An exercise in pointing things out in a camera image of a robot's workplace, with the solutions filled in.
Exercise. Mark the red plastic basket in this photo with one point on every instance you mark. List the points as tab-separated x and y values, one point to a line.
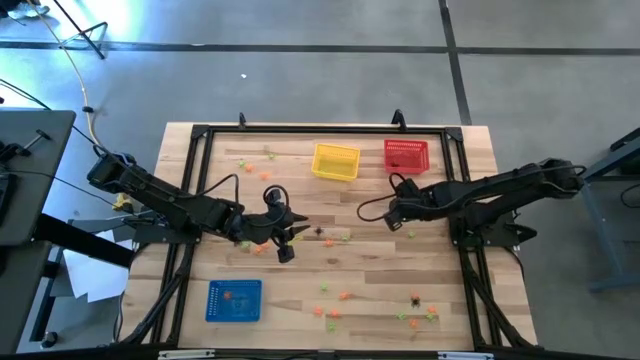
415	150

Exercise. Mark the yellow paper tag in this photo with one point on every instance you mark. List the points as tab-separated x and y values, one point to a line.
295	240

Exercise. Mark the blue plastic basket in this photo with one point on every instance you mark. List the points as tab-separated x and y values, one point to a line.
240	307

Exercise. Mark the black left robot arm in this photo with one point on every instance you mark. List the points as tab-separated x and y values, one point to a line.
165	197

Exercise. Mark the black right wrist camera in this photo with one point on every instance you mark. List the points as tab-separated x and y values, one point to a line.
408	187

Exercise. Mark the yellow plastic basket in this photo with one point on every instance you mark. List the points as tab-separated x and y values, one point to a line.
335	162

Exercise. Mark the white label strip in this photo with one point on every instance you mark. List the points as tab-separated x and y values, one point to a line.
465	355
186	354

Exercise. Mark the black caster wheel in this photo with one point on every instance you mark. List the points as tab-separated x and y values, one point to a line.
48	340

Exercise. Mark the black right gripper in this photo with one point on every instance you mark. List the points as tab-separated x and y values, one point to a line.
407	207

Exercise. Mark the dark grey desk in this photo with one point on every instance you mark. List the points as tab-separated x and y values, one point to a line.
50	150

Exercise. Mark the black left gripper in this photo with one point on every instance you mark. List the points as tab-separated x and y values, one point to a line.
262	225

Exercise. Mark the black plastic spider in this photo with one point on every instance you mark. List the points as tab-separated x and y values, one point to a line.
318	230
415	302
395	164

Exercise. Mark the black aluminium table frame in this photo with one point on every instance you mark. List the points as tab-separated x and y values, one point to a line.
325	129

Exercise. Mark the white paper sheets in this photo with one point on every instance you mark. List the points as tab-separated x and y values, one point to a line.
95	280

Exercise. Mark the grey metal table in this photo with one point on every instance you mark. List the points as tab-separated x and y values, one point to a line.
605	240

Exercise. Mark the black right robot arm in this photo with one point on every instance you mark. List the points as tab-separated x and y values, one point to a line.
500	187

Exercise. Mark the black tripod stand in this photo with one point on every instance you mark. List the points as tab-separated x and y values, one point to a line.
101	54

